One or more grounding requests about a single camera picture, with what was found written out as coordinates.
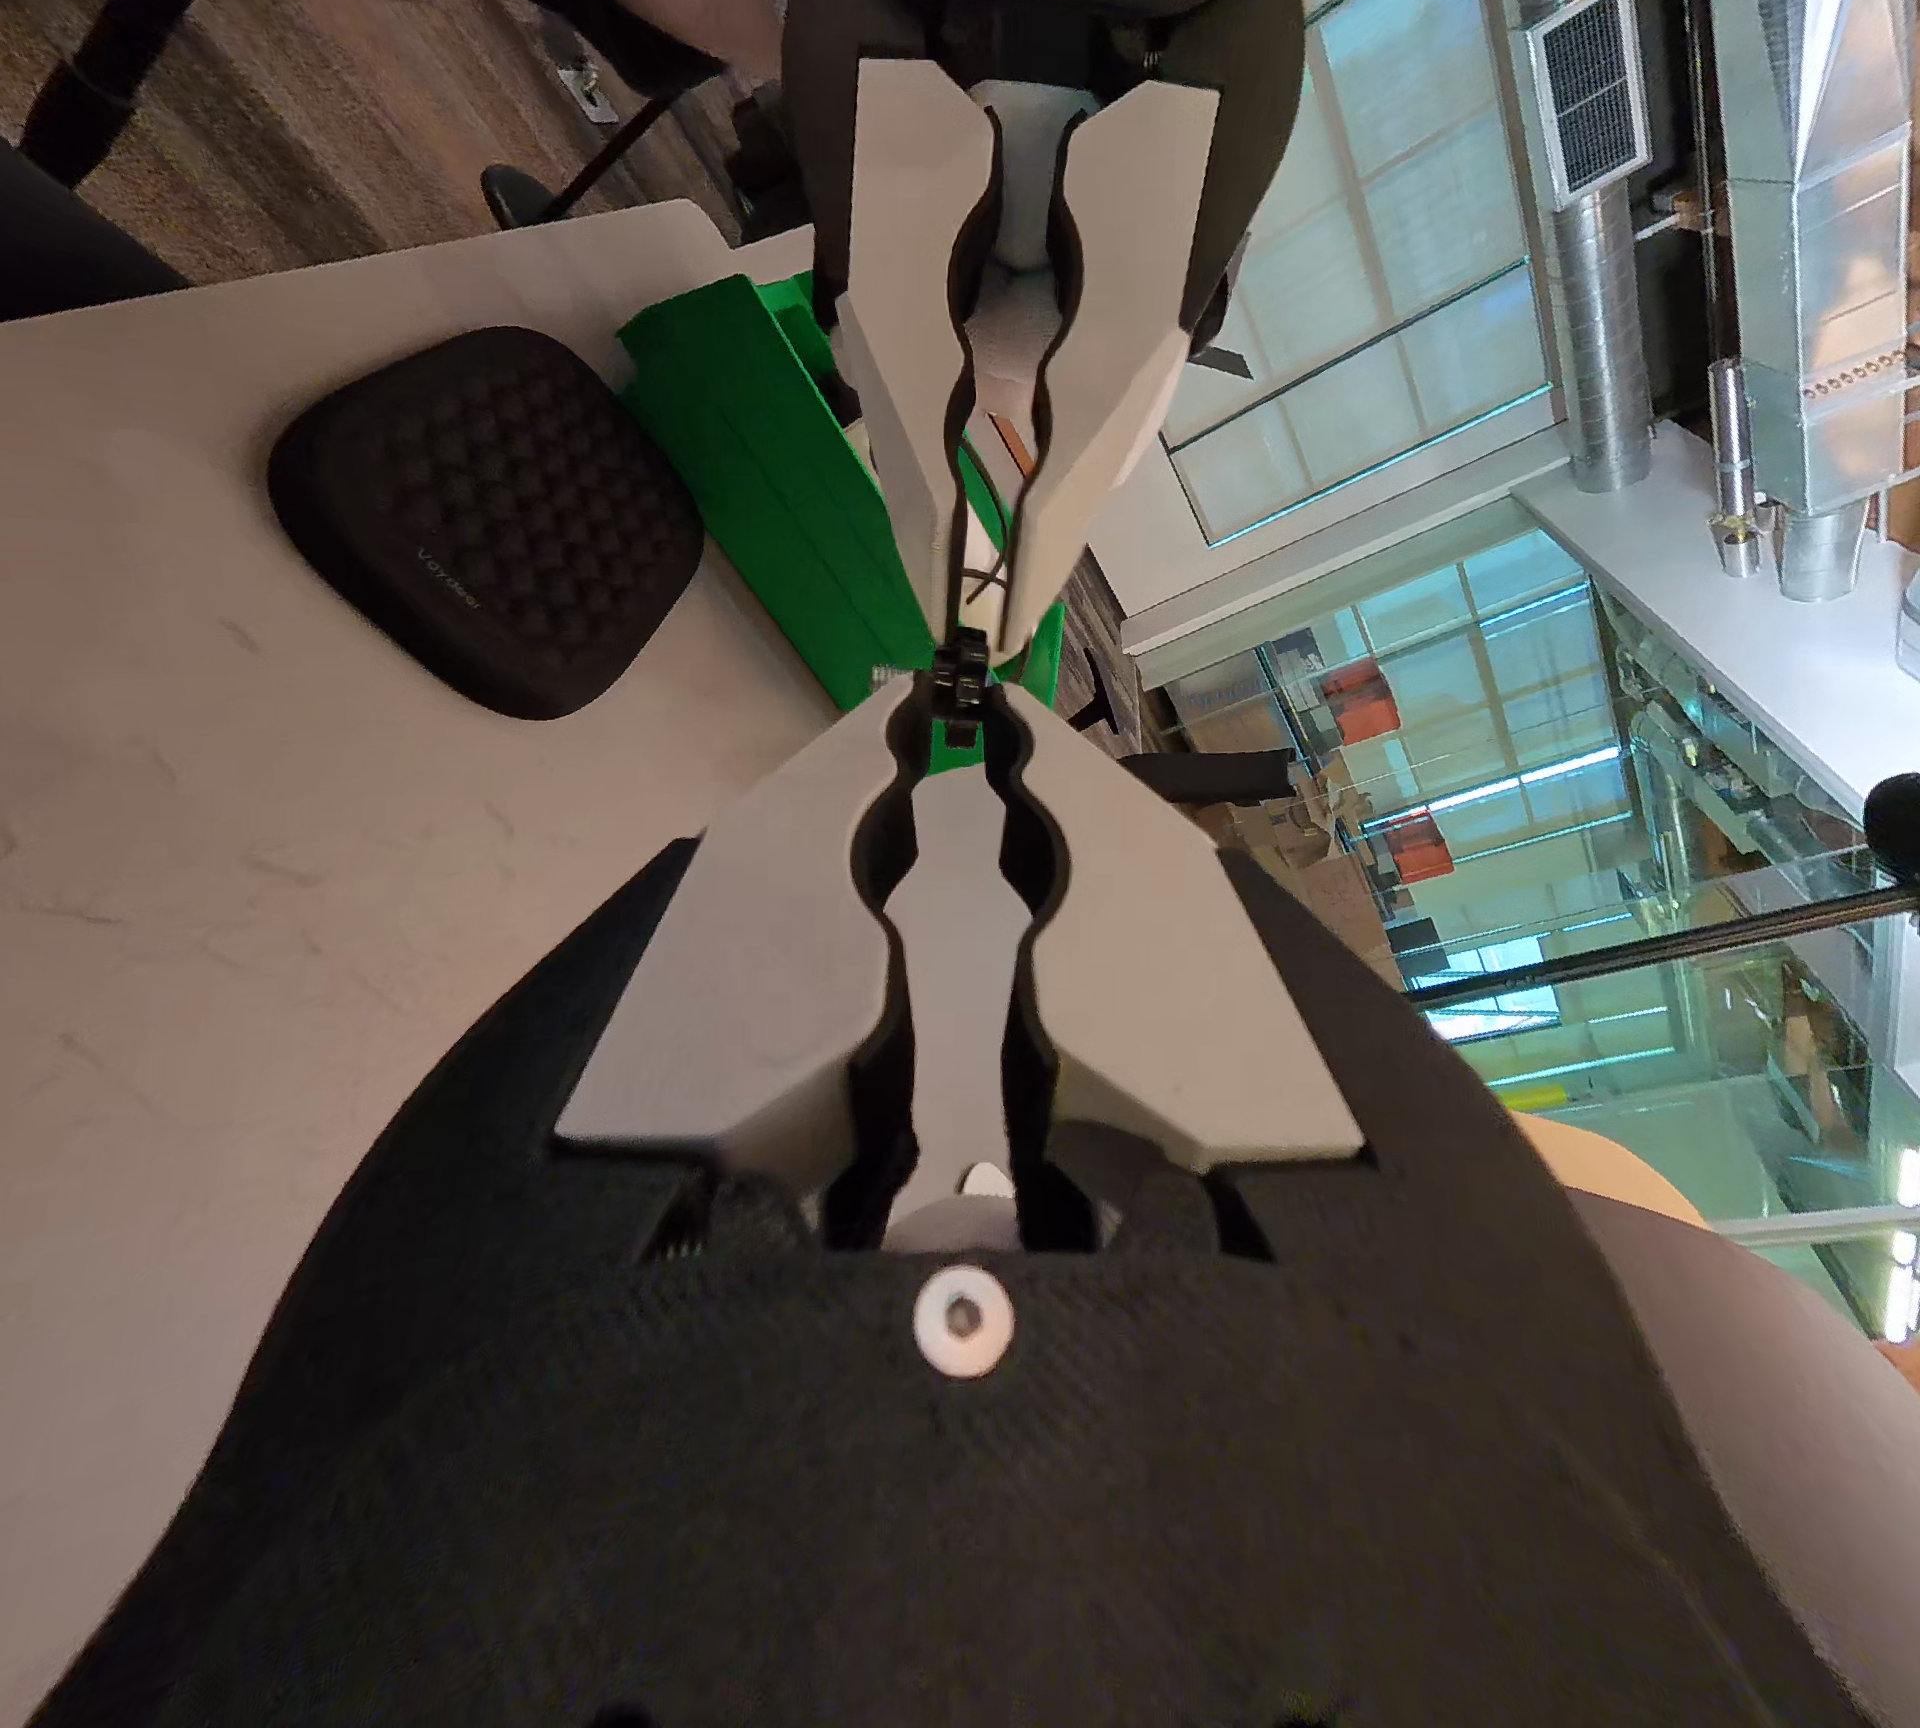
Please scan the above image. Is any black swivel chair base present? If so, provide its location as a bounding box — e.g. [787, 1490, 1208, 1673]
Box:
[18, 0, 752, 234]

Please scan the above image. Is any person's right hand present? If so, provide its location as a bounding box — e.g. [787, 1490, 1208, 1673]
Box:
[885, 1162, 1026, 1253]

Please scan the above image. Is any person's left hand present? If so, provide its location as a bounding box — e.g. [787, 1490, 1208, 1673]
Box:
[966, 82, 1101, 277]

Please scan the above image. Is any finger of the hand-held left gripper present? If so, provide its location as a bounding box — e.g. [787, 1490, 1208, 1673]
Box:
[833, 54, 1003, 631]
[996, 78, 1225, 658]

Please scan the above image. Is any slim silver spiral duct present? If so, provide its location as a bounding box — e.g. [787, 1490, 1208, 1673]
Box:
[1488, 0, 1663, 495]

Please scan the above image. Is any black pole stand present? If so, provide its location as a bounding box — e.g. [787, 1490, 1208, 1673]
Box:
[1406, 771, 1920, 1014]

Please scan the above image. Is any black honeycomb pad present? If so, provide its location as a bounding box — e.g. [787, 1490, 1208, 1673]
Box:
[270, 323, 708, 722]

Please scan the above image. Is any green plastic bin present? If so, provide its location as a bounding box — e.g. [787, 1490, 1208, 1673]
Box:
[614, 272, 1070, 786]

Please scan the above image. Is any black knob screw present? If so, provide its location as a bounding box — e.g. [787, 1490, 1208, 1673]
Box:
[930, 627, 1003, 750]

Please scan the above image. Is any white duct vent grille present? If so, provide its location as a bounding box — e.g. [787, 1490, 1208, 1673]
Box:
[1525, 0, 1657, 210]

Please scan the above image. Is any black office chair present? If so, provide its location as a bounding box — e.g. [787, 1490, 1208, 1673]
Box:
[1095, 662, 1302, 804]

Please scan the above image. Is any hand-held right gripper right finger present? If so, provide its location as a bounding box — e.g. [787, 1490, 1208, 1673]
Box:
[982, 688, 1369, 1253]

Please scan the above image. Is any black cable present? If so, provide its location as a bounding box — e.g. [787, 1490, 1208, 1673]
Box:
[960, 408, 1040, 607]

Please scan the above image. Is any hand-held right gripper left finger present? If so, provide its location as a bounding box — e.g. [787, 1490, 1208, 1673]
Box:
[554, 677, 925, 1253]

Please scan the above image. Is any large silver spiral duct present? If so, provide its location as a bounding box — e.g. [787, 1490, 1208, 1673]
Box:
[1695, 0, 1920, 605]

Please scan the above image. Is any cardboard box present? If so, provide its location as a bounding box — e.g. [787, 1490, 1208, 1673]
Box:
[1212, 767, 1417, 996]

